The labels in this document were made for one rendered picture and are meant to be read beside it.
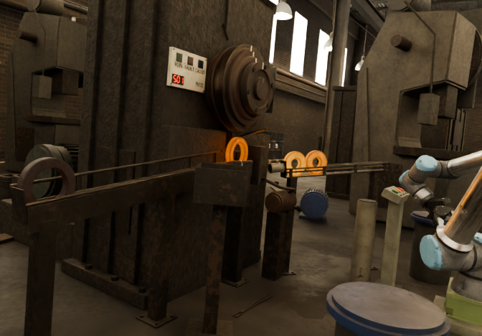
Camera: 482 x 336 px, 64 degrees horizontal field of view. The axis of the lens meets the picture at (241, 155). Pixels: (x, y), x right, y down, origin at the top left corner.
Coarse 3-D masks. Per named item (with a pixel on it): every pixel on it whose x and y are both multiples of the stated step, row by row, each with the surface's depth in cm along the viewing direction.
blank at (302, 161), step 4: (292, 152) 242; (296, 152) 243; (300, 152) 244; (288, 156) 241; (292, 156) 242; (296, 156) 243; (300, 156) 244; (284, 160) 242; (288, 160) 241; (292, 160) 242; (300, 160) 244; (304, 160) 245; (288, 164) 241; (300, 164) 245; (304, 164) 246; (300, 172) 245
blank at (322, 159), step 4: (312, 152) 247; (316, 152) 248; (320, 152) 249; (308, 156) 246; (312, 156) 247; (316, 156) 248; (320, 156) 249; (324, 156) 251; (308, 160) 246; (312, 160) 247; (320, 160) 251; (324, 160) 251; (308, 164) 247; (312, 164) 248; (320, 164) 250; (324, 164) 251; (316, 168) 249; (320, 168) 250; (312, 172) 248; (316, 172) 249; (320, 172) 250
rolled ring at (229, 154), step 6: (234, 138) 213; (240, 138) 214; (228, 144) 210; (234, 144) 210; (240, 144) 218; (246, 144) 220; (228, 150) 208; (246, 150) 221; (228, 156) 208; (240, 156) 221; (246, 156) 221
